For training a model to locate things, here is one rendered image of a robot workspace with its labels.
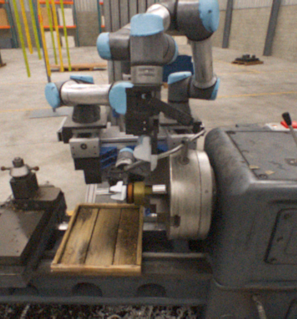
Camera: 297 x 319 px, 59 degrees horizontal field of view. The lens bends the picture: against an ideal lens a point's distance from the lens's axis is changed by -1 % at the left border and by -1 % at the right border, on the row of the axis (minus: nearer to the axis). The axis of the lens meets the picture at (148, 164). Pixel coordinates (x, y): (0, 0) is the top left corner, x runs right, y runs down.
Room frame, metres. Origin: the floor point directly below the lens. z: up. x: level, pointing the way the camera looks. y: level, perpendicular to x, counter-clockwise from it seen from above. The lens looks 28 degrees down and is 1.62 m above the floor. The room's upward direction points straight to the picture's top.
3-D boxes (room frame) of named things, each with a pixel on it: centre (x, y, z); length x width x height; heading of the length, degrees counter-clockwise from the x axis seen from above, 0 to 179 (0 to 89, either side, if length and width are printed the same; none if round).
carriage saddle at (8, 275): (0.79, 0.54, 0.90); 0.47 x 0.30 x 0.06; 179
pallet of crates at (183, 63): (8.03, -0.86, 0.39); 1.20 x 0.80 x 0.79; 112
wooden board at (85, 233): (0.79, 0.17, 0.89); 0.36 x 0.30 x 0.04; 179
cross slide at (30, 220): (0.81, 0.49, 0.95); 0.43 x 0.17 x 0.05; 179
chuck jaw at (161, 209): (0.69, -0.04, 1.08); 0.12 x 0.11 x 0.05; 179
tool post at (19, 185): (0.87, 0.48, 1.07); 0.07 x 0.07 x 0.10; 89
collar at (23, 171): (0.87, 0.49, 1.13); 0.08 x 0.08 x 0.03
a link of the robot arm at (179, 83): (1.42, -0.16, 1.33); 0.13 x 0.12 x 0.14; 68
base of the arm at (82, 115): (1.37, 0.33, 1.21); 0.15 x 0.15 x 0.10
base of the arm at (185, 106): (1.42, -0.16, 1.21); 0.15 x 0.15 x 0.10
